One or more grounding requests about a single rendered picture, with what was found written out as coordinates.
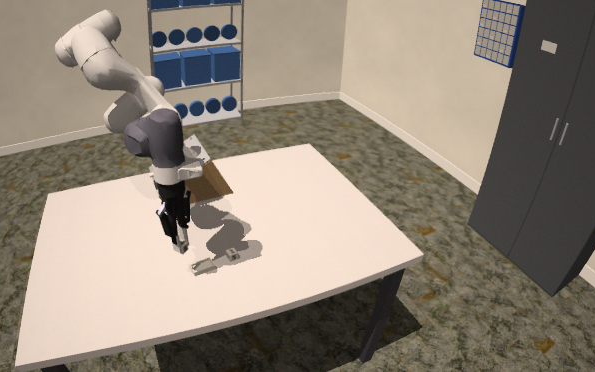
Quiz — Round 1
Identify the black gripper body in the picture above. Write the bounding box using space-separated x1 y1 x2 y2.
157 180 185 212

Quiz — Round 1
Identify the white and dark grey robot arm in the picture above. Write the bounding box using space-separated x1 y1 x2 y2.
55 10 203 185

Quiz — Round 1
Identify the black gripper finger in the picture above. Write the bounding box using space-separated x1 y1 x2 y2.
176 189 191 246
156 201 182 254

